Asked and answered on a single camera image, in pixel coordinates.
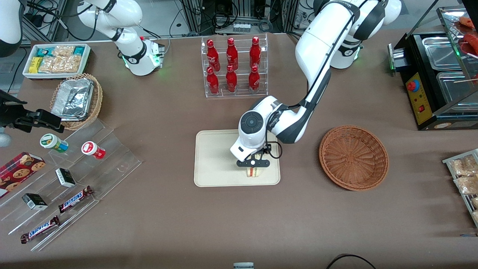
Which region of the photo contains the black cable loop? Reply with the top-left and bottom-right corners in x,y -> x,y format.
326,254 -> 378,269

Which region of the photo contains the light wicker basket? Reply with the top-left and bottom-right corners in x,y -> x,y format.
50,73 -> 103,131

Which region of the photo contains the green lidded sunflower jar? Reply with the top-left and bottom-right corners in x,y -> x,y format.
40,133 -> 69,154

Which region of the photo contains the clear acrylic bottle rack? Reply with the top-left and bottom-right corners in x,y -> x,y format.
201,33 -> 269,99

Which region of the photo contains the beige plastic tray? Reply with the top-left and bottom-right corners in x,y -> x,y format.
194,130 -> 281,187

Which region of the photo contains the steel food pan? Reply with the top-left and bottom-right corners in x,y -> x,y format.
422,36 -> 464,71
436,71 -> 478,113

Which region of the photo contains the red chocolate chip cookie box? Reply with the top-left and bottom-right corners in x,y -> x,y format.
0,152 -> 46,199

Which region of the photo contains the red lidded small jar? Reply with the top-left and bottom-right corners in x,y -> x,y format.
81,141 -> 106,160

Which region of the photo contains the red cola bottle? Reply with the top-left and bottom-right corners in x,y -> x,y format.
226,65 -> 238,93
249,36 -> 261,68
207,67 -> 220,95
248,65 -> 260,93
207,39 -> 220,71
226,37 -> 238,70

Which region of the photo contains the Snickers chocolate bar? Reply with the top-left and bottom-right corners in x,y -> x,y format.
20,216 -> 60,244
58,186 -> 94,214

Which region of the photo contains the brown wicker basket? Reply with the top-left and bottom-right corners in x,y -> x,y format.
319,125 -> 389,191

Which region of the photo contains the foil wrapped sandwich pack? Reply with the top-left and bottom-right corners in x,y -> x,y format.
59,78 -> 94,94
52,87 -> 91,121

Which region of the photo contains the black food warmer case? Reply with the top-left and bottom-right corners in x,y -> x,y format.
388,0 -> 478,131

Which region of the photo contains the small dark green carton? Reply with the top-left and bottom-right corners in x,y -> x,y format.
22,193 -> 49,211
55,168 -> 76,188

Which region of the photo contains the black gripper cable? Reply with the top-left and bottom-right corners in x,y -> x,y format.
261,141 -> 283,160

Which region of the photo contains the yellow snack pack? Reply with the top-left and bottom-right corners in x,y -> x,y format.
29,56 -> 44,74

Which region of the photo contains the clear bag of pastries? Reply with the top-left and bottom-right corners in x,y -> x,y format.
453,176 -> 478,195
450,155 -> 478,176

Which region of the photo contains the clear acrylic stepped stand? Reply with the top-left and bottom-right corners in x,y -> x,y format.
0,118 -> 143,251

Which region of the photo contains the clear bag of crackers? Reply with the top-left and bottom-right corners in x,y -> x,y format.
52,45 -> 76,57
39,55 -> 86,74

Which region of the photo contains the wire rack tray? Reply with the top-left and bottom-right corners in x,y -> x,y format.
442,149 -> 478,228

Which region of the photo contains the white snack bin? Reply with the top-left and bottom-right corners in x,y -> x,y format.
22,43 -> 91,80

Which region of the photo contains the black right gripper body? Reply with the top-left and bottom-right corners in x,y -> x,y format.
0,106 -> 38,132

